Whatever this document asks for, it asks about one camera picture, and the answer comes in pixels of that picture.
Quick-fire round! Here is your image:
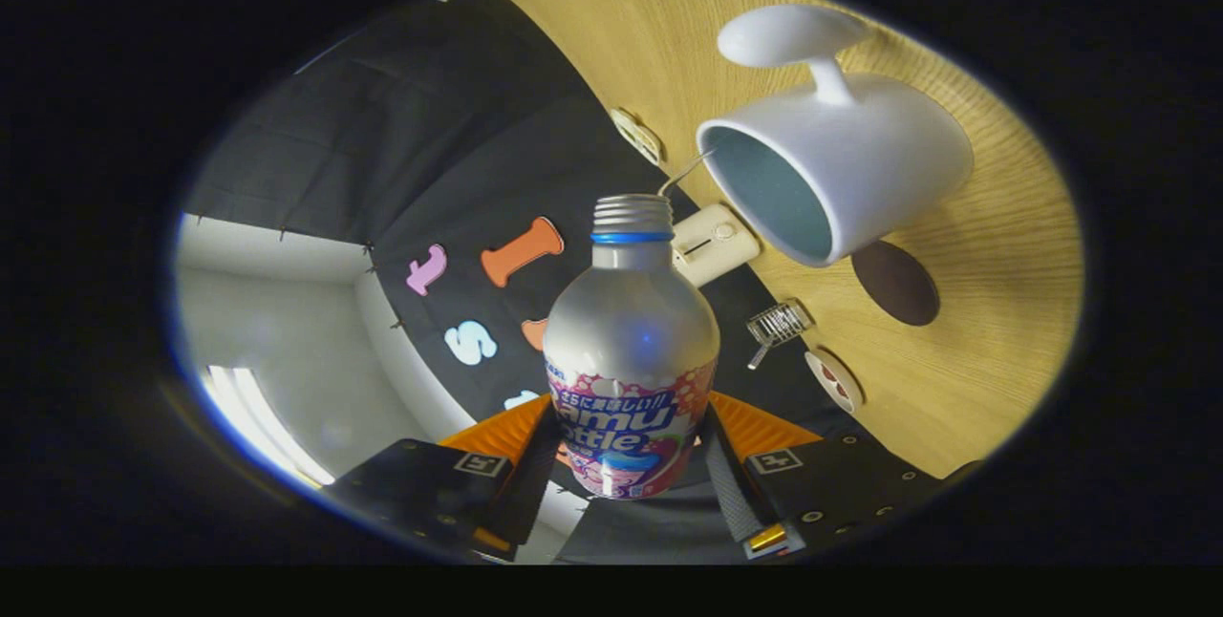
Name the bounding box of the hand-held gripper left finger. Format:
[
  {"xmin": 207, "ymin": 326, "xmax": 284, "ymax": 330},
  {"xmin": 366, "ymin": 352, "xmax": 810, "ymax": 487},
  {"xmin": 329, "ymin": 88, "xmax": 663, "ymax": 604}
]
[{"xmin": 325, "ymin": 393, "xmax": 565, "ymax": 563}]

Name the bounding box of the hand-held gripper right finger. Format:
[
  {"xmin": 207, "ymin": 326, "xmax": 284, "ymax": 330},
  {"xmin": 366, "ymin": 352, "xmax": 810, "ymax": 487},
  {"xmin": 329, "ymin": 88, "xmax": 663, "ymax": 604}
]
[{"xmin": 702, "ymin": 393, "xmax": 985, "ymax": 561}]

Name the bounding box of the silver juice bottle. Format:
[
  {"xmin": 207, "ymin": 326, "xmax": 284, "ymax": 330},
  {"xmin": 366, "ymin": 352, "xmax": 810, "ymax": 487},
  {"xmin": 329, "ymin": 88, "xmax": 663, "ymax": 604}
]
[{"xmin": 542, "ymin": 194, "xmax": 721, "ymax": 500}]

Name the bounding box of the dark brown round coaster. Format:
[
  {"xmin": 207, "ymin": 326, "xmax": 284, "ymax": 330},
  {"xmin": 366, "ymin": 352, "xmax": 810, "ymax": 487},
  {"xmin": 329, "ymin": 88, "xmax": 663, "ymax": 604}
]
[{"xmin": 850, "ymin": 240, "xmax": 941, "ymax": 328}]

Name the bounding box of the white cup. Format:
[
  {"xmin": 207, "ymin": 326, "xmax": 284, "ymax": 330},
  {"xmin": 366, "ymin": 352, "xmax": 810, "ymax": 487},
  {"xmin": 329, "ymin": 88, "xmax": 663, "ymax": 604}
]
[{"xmin": 696, "ymin": 5, "xmax": 976, "ymax": 268}]

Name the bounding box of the white round plate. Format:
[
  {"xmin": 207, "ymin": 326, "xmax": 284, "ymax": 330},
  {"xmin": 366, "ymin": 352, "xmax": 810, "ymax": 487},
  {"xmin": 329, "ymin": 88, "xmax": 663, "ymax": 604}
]
[{"xmin": 805, "ymin": 348, "xmax": 866, "ymax": 414}]

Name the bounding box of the white toaster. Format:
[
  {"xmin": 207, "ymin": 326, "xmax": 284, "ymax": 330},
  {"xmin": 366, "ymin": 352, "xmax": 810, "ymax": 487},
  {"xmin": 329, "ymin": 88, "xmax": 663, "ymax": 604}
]
[{"xmin": 669, "ymin": 203, "xmax": 762, "ymax": 288}]

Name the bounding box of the louvred ceiling light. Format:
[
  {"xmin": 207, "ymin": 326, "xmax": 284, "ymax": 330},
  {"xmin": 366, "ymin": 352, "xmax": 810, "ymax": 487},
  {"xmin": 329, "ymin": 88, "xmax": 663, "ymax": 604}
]
[{"xmin": 201, "ymin": 366, "xmax": 335, "ymax": 489}]

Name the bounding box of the wooden table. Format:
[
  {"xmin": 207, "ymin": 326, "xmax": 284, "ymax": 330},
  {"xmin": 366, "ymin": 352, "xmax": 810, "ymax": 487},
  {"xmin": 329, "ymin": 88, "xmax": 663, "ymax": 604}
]
[{"xmin": 502, "ymin": 0, "xmax": 1085, "ymax": 479}]

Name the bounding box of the white divided sauce tray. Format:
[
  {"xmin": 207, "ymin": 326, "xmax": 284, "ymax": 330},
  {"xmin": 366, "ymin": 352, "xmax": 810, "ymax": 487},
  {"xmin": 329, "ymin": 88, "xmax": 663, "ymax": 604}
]
[{"xmin": 610, "ymin": 107, "xmax": 664, "ymax": 166}]

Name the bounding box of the wire mesh utensil holder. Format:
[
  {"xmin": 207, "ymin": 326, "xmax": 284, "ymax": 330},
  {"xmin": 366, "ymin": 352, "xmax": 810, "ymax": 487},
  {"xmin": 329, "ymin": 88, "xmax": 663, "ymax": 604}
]
[{"xmin": 745, "ymin": 299, "xmax": 815, "ymax": 348}]

